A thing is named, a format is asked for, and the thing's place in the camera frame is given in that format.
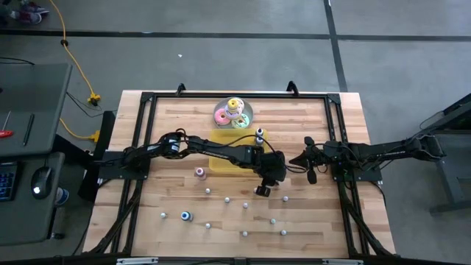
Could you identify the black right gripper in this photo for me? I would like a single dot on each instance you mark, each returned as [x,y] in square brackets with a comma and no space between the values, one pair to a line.
[311,162]

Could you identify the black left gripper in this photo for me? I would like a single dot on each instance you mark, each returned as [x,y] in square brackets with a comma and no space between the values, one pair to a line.
[266,176]

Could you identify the violet-capped large colouring bottle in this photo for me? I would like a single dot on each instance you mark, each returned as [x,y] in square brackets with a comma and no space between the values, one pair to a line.
[259,140]

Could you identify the small red-labelled dropper bottle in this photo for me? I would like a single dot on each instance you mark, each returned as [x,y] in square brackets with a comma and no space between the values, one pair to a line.
[245,233]

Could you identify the pink-capped large colouring bottle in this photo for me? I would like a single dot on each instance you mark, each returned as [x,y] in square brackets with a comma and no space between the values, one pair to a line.
[199,172]

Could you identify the blue-capped large colouring bottle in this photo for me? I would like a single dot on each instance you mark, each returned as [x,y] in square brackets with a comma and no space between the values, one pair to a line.
[186,216]

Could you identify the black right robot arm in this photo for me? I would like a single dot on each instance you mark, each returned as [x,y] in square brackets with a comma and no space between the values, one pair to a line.
[386,151]

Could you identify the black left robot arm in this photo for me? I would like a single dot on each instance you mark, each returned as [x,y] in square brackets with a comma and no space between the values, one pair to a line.
[221,152]

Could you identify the yellow translucent plastic bin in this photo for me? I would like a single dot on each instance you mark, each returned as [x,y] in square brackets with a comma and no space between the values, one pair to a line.
[228,169]

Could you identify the lavender toy donut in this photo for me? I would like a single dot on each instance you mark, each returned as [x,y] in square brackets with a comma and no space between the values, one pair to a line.
[232,115]

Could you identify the grey round plate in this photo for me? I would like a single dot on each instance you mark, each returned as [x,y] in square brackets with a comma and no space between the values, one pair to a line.
[247,105]

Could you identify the pink toy donut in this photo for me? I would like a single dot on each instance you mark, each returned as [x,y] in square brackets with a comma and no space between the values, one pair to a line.
[218,117]

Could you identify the yellow toy donut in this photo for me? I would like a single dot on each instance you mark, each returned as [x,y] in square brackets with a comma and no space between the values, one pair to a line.
[229,102]

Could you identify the dark metal side table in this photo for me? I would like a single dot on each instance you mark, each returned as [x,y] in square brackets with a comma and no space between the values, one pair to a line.
[456,176]

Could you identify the black computer mouse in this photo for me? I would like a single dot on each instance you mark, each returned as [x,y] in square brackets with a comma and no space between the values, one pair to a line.
[42,180]

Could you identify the black pen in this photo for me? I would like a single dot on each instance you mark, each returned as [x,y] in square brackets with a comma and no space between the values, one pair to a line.
[28,129]

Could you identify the grey office desk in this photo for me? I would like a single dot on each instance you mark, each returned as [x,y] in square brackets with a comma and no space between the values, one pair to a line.
[37,95]
[22,221]

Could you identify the black keyboard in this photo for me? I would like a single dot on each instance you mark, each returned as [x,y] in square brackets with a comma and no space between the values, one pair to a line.
[7,182]

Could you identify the person's shoe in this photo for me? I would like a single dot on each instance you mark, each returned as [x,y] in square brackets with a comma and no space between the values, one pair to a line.
[29,17]
[37,7]

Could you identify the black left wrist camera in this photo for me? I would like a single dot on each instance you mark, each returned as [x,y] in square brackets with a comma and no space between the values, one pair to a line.
[281,162]

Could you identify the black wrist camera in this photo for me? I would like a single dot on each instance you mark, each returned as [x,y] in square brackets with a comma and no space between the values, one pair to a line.
[329,148]
[281,162]

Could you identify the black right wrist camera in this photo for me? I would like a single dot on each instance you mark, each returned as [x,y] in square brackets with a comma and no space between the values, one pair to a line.
[329,148]

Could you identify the black frame hook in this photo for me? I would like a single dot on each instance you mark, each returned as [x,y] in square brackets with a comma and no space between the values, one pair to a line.
[180,88]
[292,87]

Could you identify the black aluminium table frame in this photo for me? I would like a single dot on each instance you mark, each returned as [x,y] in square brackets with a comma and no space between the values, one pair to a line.
[239,95]

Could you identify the silver metal bracket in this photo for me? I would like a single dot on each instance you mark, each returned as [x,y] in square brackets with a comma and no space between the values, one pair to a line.
[342,262]
[137,261]

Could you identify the black rig rail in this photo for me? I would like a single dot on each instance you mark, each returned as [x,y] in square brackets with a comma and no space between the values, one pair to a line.
[73,262]

